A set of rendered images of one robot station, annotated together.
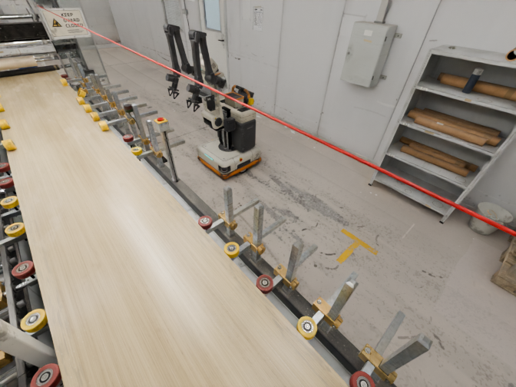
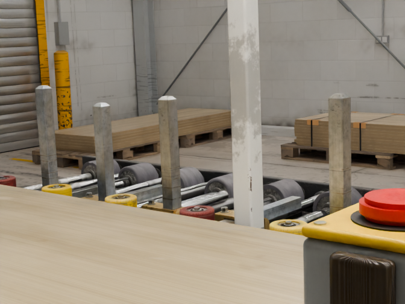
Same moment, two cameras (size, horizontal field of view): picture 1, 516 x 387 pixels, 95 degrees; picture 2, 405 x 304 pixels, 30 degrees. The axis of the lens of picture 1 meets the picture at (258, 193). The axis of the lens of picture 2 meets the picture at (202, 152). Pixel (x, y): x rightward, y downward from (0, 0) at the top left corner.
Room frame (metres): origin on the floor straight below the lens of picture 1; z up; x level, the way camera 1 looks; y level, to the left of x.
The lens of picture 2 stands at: (1.84, 0.55, 1.31)
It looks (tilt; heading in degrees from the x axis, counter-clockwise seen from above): 9 degrees down; 174
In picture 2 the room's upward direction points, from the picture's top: 2 degrees counter-clockwise
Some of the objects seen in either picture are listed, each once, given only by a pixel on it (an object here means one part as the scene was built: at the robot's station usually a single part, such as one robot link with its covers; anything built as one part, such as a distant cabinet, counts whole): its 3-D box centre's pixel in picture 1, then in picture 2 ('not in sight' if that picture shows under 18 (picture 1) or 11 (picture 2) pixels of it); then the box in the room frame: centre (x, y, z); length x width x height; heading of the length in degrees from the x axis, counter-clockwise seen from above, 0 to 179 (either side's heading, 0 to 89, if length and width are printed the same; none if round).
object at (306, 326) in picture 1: (305, 331); not in sight; (0.36, -0.22, 0.85); 0.08 x 0.08 x 0.11
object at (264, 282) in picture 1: (264, 287); not in sight; (0.54, -0.05, 0.85); 0.08 x 0.08 x 0.11
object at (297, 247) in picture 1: (291, 272); not in sight; (0.61, -0.18, 0.88); 0.04 x 0.04 x 0.48; 44
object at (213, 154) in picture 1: (229, 153); not in sight; (2.79, 0.42, 0.16); 0.67 x 0.64 x 0.25; 135
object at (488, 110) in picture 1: (443, 140); not in sight; (2.28, -1.92, 0.78); 0.90 x 0.45 x 1.55; 44
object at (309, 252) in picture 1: (290, 269); not in sight; (0.68, -0.19, 0.80); 0.43 x 0.03 x 0.04; 134
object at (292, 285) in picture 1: (286, 276); not in sight; (0.63, -0.17, 0.81); 0.14 x 0.06 x 0.05; 44
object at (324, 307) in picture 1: (327, 312); not in sight; (0.45, -0.34, 0.83); 0.14 x 0.06 x 0.05; 44
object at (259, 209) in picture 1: (257, 236); not in sight; (0.79, -0.01, 0.92); 0.04 x 0.04 x 0.48; 44
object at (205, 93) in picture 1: (204, 97); not in sight; (2.58, 0.62, 0.99); 0.28 x 0.16 x 0.22; 45
